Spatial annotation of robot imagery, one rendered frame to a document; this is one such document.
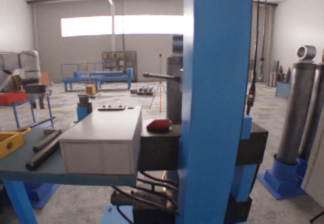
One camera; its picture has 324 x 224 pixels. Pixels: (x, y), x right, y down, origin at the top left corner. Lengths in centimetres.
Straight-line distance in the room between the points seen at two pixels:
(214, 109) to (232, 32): 24
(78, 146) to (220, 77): 49
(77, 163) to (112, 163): 12
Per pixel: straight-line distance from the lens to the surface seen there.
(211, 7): 53
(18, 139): 93
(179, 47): 132
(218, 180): 68
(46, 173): 68
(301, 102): 202
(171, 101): 132
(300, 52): 212
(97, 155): 55
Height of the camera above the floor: 141
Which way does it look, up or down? 13 degrees down
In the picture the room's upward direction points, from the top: straight up
